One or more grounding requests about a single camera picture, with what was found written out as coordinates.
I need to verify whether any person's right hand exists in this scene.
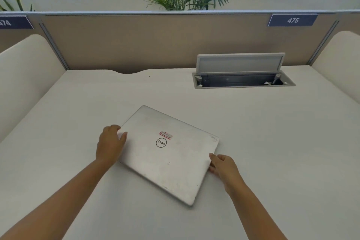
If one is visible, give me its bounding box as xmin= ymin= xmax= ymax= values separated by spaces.
xmin=209 ymin=153 xmax=239 ymax=190

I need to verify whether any person's left hand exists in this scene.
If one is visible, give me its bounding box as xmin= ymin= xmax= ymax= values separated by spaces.
xmin=96 ymin=124 xmax=128 ymax=166

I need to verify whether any silver laptop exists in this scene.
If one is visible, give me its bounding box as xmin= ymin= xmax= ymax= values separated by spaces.
xmin=116 ymin=105 xmax=220 ymax=207

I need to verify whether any person's left forearm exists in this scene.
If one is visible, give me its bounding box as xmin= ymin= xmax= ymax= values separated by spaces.
xmin=0 ymin=159 xmax=113 ymax=240

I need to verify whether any person's right forearm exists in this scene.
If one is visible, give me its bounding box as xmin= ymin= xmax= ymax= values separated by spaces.
xmin=225 ymin=175 xmax=288 ymax=240

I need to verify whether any beige desk partition panel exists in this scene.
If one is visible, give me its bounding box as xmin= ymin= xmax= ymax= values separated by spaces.
xmin=0 ymin=10 xmax=360 ymax=74

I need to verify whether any cream side divider panel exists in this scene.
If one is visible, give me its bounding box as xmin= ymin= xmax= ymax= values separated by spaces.
xmin=0 ymin=34 xmax=67 ymax=143
xmin=311 ymin=31 xmax=360 ymax=107

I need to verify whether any blue desk number sign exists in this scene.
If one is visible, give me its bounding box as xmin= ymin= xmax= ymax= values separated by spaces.
xmin=0 ymin=15 xmax=34 ymax=30
xmin=267 ymin=14 xmax=319 ymax=27

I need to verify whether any grey desk cable box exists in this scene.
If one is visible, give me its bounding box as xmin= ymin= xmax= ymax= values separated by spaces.
xmin=192 ymin=53 xmax=297 ymax=89

